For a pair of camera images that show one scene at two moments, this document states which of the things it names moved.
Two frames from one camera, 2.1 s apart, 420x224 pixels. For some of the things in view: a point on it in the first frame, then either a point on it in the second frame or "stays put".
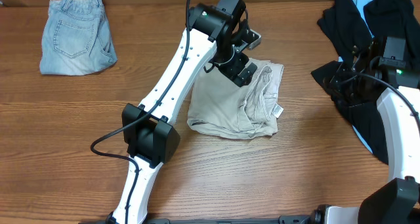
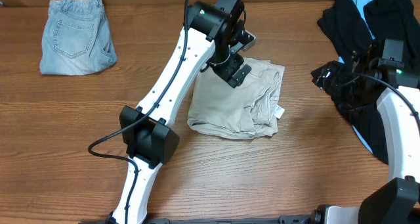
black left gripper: [241, 71] -> [234, 71]
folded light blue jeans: [77, 39] stays put
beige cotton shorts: [220, 109] stays put
